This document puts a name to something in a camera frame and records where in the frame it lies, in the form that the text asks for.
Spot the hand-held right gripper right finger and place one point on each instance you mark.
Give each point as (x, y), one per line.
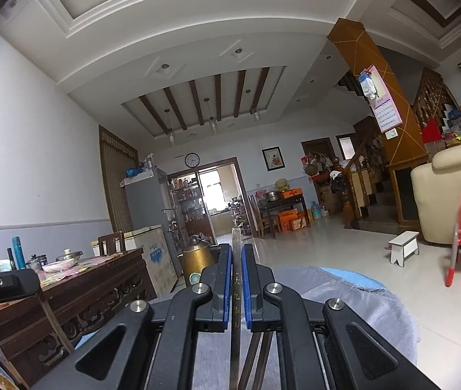
(248, 292)

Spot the orange cardboard box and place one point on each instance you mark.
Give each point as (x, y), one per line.
(293, 221)

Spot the teal bottle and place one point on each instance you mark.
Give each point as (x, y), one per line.
(19, 254)

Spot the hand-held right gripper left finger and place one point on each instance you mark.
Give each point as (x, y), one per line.
(226, 292)

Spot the brown wooden door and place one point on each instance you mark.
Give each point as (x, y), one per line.
(118, 178)

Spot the white bowl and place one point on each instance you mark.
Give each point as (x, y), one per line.
(56, 267)

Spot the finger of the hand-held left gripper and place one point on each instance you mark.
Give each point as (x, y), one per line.
(11, 286)

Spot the white chest freezer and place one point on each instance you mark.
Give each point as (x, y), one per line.
(157, 260)

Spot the brown wooden pillar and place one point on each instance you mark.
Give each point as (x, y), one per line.
(392, 89)

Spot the gold electric kettle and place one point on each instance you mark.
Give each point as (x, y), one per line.
(198, 258)

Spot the round wall clock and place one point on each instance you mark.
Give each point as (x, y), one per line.
(192, 160)

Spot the pink wall calendar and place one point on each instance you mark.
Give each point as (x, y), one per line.
(386, 105)

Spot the blue water jug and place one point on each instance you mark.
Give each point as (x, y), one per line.
(316, 211)

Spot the carved dark wooden table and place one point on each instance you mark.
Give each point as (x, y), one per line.
(92, 292)

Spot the dark glass jar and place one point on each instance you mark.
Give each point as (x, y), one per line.
(37, 262)

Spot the flat orange box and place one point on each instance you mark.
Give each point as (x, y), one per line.
(291, 194)

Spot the white step stool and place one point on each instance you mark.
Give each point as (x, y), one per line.
(403, 245)

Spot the metal basin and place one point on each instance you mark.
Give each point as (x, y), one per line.
(271, 196)

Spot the framed wall picture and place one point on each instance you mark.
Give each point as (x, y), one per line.
(273, 159)

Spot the grey refrigerator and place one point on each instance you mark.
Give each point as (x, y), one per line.
(145, 203)

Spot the dark bottle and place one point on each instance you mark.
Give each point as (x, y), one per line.
(11, 260)

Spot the cream armchair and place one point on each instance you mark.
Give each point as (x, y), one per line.
(437, 199)

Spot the glass display cabinet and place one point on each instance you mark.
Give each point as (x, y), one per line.
(187, 207)

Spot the metal pot lid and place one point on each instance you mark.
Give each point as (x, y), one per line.
(69, 256)

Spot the wooden dining chair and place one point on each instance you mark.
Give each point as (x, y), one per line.
(258, 217)

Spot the grey tablecloth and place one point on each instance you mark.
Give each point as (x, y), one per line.
(336, 313)

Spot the dark wooden side table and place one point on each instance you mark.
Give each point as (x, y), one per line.
(273, 205)

